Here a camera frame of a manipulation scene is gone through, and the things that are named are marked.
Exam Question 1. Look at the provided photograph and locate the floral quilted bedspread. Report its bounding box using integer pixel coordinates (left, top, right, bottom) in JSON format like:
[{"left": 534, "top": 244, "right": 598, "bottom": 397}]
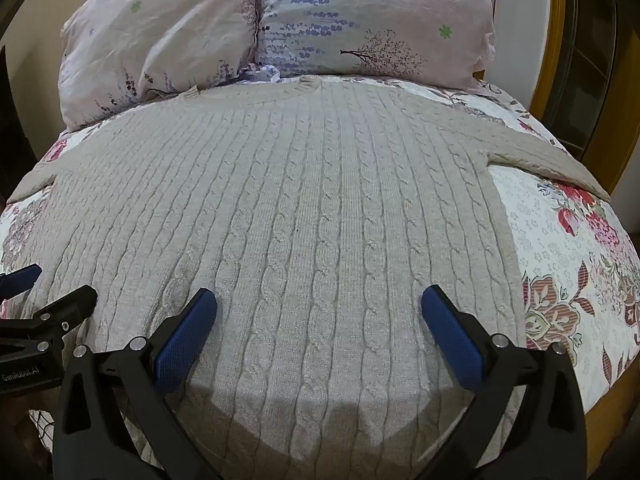
[{"left": 0, "top": 62, "right": 640, "bottom": 480}]

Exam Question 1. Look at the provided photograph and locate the beige cable-knit sweater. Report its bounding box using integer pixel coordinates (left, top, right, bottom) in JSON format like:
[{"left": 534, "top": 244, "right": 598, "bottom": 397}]
[{"left": 7, "top": 76, "right": 612, "bottom": 480}]

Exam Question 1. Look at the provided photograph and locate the pink floral pillow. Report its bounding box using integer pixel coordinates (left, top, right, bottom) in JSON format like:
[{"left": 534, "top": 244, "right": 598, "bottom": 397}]
[
  {"left": 256, "top": 0, "right": 497, "bottom": 93},
  {"left": 58, "top": 0, "right": 262, "bottom": 132}
]

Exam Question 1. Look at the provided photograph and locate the right pink floral pillow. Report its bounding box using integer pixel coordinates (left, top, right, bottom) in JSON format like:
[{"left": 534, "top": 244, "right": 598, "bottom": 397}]
[{"left": 256, "top": 0, "right": 497, "bottom": 93}]

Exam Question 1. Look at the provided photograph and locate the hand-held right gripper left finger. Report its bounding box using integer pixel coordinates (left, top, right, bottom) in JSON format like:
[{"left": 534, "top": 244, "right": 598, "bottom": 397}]
[{"left": 53, "top": 288, "right": 223, "bottom": 480}]

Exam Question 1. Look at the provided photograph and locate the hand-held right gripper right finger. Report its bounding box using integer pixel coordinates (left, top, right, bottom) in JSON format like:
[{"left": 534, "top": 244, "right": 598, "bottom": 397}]
[{"left": 421, "top": 284, "right": 589, "bottom": 480}]

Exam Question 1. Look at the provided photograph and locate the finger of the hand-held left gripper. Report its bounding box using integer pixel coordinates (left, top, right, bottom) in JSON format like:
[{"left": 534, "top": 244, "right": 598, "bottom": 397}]
[
  {"left": 0, "top": 284, "right": 98, "bottom": 356},
  {"left": 0, "top": 263, "right": 43, "bottom": 301}
]

